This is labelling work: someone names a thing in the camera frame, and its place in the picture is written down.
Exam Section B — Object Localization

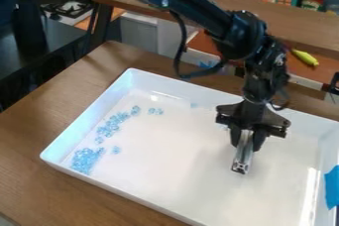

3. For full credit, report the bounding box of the yellow toy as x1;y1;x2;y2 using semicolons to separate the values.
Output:
289;48;321;67

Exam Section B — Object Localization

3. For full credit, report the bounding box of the toy stove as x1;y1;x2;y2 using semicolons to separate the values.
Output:
40;0;96;27

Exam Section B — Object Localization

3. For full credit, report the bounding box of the blue tape piece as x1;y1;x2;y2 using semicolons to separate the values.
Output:
322;165;339;211

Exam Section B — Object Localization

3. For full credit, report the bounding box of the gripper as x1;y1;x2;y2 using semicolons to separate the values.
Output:
214;99;293;153

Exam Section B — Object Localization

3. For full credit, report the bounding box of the silver metal bar tool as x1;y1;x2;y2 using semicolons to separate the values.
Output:
229;129;258;175

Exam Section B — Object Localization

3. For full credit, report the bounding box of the wooden table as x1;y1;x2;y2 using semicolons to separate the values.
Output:
88;0;339;87

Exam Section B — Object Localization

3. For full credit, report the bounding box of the can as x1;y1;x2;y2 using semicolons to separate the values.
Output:
300;0;326;13

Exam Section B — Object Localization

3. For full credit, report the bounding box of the white tray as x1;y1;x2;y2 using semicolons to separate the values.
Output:
38;67;339;226

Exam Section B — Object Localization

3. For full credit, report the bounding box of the white cabinet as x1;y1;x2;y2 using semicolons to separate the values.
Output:
117;11;223;69

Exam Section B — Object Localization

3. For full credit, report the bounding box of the pile of blue bits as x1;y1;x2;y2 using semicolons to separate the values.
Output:
68;104;166;175

